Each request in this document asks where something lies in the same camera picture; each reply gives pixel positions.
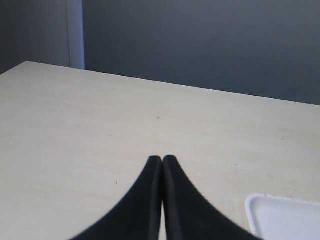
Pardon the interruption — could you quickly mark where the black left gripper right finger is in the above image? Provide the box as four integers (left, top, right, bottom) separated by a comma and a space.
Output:
162, 155, 257, 240

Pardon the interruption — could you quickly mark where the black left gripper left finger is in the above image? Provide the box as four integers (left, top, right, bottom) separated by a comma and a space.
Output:
73, 156, 162, 240

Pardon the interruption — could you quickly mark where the white rectangular plastic tray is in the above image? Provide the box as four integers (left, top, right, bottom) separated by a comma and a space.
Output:
245, 193, 320, 240

